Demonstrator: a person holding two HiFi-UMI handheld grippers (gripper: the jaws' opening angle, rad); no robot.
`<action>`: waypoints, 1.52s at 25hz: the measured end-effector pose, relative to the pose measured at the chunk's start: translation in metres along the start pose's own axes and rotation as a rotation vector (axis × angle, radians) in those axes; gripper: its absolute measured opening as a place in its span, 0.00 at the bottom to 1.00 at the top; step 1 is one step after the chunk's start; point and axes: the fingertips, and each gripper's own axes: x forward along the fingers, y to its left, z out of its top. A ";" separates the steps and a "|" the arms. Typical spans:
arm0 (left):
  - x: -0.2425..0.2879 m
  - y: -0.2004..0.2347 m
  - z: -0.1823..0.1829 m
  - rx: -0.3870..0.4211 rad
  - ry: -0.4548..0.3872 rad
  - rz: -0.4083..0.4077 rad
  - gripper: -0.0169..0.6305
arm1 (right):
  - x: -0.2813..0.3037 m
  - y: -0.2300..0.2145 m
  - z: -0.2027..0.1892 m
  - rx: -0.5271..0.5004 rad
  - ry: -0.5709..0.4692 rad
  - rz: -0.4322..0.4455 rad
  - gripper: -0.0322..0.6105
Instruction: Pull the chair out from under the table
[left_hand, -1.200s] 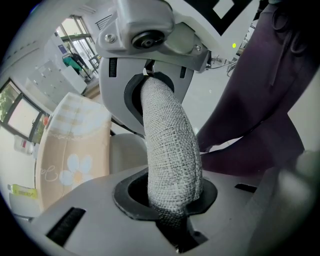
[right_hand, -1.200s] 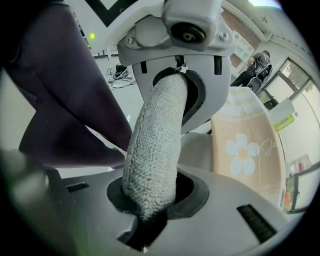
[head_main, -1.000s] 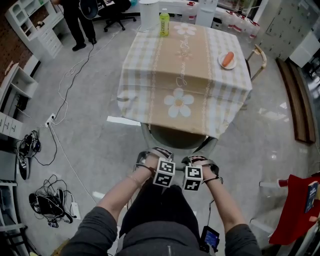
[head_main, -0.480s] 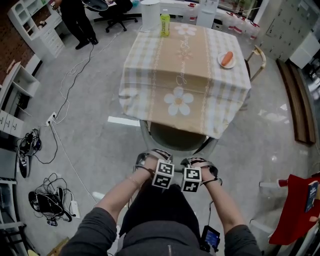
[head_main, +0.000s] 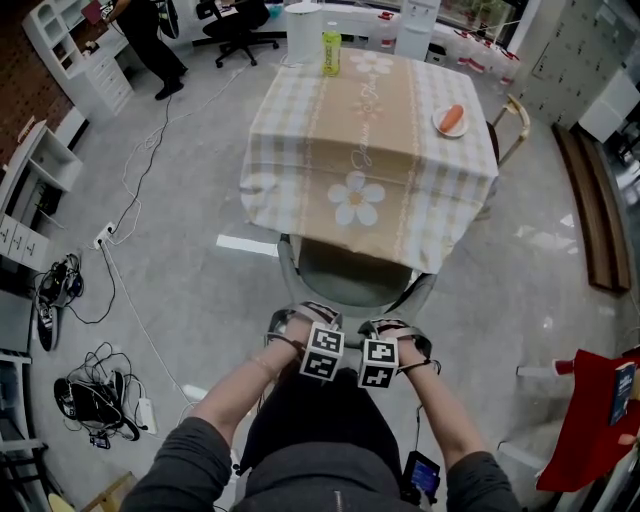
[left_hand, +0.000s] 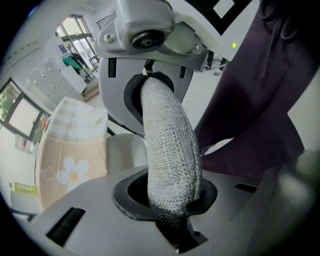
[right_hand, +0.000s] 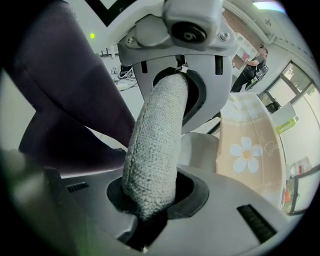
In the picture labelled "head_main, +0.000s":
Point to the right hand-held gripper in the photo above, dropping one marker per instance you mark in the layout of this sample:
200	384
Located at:
377	362

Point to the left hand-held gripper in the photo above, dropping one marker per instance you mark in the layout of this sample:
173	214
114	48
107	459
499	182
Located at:
322	350

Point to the grey armchair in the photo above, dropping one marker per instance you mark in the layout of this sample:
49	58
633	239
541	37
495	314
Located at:
345	285

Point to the person's left forearm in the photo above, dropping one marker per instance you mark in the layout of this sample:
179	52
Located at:
235	390

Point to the person's right forearm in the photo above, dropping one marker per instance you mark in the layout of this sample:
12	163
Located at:
445	415

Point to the table with checked tablecloth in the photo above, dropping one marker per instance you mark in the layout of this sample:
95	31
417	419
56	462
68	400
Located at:
360	125

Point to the light wooden chair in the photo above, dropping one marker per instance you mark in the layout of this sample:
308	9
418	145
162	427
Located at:
520	125

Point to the black office chair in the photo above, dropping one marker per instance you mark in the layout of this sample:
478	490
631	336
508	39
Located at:
235	30

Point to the person's right hand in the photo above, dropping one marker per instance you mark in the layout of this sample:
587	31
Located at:
400	331

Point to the person's left hand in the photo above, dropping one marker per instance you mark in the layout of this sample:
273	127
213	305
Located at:
290	327

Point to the person's dark trousers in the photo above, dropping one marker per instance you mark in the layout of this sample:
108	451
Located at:
320	415

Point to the black screen device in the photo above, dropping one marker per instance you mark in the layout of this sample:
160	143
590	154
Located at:
422	475

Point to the person's grey sweater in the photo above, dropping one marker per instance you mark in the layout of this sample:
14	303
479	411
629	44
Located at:
320	480

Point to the beige checkered floral tablecloth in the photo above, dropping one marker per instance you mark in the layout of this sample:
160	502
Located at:
280	125

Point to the white power adapter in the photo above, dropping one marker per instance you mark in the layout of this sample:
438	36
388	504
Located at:
147	415

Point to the white round plate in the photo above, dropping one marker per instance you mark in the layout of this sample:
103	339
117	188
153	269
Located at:
440	129

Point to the orange carrot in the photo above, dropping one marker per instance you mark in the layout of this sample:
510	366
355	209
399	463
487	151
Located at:
452	117

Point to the white power strip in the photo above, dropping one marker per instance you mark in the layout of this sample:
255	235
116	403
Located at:
105	235

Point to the wooden step platform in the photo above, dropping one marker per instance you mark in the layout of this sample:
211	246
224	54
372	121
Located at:
595	210

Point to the blue book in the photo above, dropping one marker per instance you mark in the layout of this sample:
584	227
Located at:
622	395

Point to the yellow-green drink bottle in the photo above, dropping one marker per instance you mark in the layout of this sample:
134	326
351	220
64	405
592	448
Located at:
331	55

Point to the small white bin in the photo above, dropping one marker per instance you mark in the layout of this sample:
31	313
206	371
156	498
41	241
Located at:
437	54

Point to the white cylindrical appliance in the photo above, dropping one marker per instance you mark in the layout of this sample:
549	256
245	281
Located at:
304	32

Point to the yellow wooden stool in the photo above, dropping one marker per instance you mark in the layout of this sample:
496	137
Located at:
100	495

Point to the row of clear water jugs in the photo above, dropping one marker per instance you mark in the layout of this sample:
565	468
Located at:
490	60

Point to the white water dispenser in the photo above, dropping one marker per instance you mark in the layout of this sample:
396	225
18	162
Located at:
417	30

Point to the white cabinet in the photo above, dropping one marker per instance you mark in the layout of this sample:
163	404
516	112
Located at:
612	107

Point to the low white shelf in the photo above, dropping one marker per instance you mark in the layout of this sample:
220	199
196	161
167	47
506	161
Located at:
45	160

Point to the large black-framed window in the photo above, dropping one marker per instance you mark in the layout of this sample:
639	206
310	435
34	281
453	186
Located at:
475	10

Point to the grey metal lockers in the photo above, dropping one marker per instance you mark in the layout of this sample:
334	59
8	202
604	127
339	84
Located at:
575	55

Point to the white shelf desk unit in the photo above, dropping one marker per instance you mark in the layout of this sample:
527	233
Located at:
85	60

